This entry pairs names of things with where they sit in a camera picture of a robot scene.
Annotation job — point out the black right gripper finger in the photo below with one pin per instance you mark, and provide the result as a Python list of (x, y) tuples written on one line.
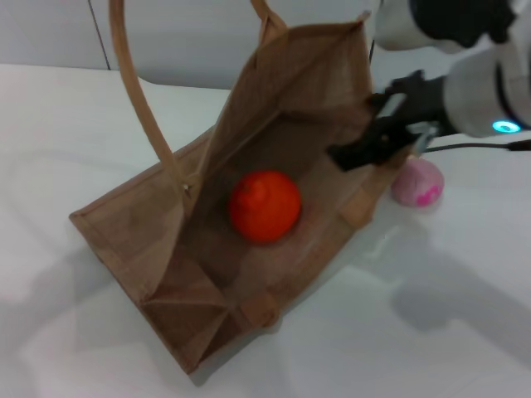
[(373, 149), (383, 103)]

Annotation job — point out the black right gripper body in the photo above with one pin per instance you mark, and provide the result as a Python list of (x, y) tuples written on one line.
[(423, 99)]

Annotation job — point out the pink peach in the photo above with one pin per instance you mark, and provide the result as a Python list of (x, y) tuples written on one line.
[(419, 184)]

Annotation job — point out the orange fruit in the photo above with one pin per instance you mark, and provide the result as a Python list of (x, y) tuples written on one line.
[(265, 207)]

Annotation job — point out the brown jute handbag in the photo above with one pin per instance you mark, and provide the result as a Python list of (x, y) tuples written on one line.
[(199, 269)]

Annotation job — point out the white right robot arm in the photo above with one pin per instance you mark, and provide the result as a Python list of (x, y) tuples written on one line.
[(477, 95)]

